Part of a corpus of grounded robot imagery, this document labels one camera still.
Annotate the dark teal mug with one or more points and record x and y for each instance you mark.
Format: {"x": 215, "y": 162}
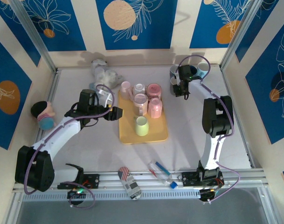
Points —
{"x": 193, "y": 70}

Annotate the grey-blue mug white inside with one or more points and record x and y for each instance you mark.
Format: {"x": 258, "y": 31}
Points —
{"x": 172, "y": 70}

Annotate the light blue mug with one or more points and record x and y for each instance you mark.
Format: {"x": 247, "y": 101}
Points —
{"x": 203, "y": 67}

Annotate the tall light pink mug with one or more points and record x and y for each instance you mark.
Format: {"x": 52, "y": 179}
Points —
{"x": 125, "y": 88}

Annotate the mauve mug dark inside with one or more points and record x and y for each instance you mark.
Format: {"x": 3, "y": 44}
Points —
{"x": 140, "y": 100}

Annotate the light green mug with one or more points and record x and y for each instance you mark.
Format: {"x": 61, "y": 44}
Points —
{"x": 141, "y": 127}

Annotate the pale pink white mug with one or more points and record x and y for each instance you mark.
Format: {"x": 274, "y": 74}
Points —
{"x": 139, "y": 88}

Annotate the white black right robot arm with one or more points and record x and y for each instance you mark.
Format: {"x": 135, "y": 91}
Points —
{"x": 211, "y": 149}

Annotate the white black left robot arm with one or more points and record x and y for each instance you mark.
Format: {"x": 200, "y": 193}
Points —
{"x": 62, "y": 133}

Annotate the yellow tray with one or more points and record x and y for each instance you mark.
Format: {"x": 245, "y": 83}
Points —
{"x": 132, "y": 134}

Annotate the pink plush doll striped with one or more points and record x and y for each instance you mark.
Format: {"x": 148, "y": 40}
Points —
{"x": 45, "y": 119}

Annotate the red stick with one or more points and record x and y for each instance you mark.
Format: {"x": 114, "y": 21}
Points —
{"x": 152, "y": 172}

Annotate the printed can with flag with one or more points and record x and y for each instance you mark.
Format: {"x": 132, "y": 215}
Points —
{"x": 130, "y": 184}

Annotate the blue stick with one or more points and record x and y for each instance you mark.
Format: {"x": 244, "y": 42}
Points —
{"x": 162, "y": 168}

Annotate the clear plastic bottle blue cap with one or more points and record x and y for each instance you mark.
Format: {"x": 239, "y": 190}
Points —
{"x": 164, "y": 178}

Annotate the small circuit board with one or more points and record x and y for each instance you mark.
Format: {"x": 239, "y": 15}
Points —
{"x": 208, "y": 194}
{"x": 76, "y": 193}

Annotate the aluminium side rail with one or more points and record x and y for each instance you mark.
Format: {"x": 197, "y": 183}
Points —
{"x": 52, "y": 88}
{"x": 238, "y": 116}

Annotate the aluminium corner post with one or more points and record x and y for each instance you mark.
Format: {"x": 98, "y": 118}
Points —
{"x": 32, "y": 35}
{"x": 239, "y": 32}

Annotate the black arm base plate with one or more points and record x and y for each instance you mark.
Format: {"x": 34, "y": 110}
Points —
{"x": 188, "y": 179}
{"x": 92, "y": 180}

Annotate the long aluminium frame rail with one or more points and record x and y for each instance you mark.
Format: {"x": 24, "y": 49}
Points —
{"x": 151, "y": 183}

